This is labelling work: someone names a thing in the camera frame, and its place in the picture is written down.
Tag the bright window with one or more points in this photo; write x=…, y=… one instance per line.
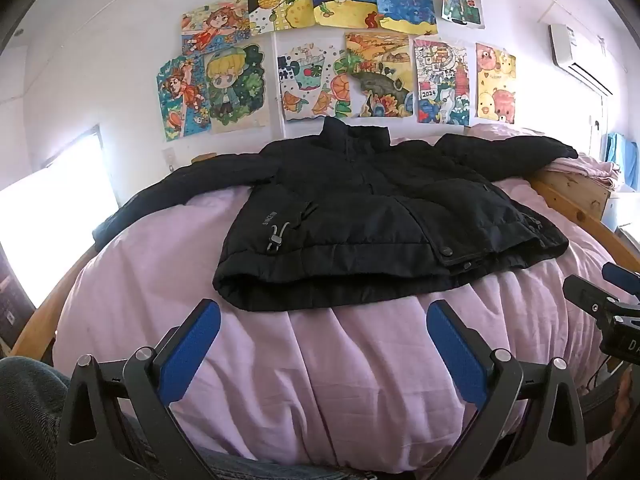
x=55, y=210

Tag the pink duvet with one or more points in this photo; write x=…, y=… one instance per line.
x=350, y=360

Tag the field landscape drawing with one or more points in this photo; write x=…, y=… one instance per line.
x=382, y=75

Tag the dragon and tower drawing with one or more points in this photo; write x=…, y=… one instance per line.
x=442, y=82

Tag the white air conditioner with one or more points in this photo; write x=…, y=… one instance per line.
x=575, y=52

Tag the flying girl drawing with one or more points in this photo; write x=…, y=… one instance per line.
x=180, y=97

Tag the pigs and chicks drawing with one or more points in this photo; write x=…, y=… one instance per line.
x=495, y=82

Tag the person's jeans leg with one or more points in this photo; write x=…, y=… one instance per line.
x=25, y=410

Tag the pineapple drawing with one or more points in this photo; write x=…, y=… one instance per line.
x=277, y=2

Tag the blond boy drawing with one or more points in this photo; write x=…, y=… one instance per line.
x=235, y=87

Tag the person's right hand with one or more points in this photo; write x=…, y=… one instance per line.
x=630, y=402

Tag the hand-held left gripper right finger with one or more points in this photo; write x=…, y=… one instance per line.
x=457, y=352

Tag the orange-haired girl drawing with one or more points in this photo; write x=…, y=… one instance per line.
x=217, y=27

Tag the wooden bed frame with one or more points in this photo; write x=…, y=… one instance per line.
x=575, y=192

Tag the white wall socket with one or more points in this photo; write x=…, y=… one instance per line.
x=169, y=159

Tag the blue cloth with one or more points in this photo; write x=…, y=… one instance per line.
x=625, y=152

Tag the black puffer jacket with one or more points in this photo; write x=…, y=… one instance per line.
x=370, y=220

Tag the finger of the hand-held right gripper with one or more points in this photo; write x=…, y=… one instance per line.
x=582, y=292
x=622, y=275

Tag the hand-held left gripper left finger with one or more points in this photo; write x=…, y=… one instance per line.
x=187, y=350

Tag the pink pillow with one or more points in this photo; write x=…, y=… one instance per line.
x=585, y=167

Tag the drink cup and oranges drawing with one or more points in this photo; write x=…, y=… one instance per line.
x=312, y=85

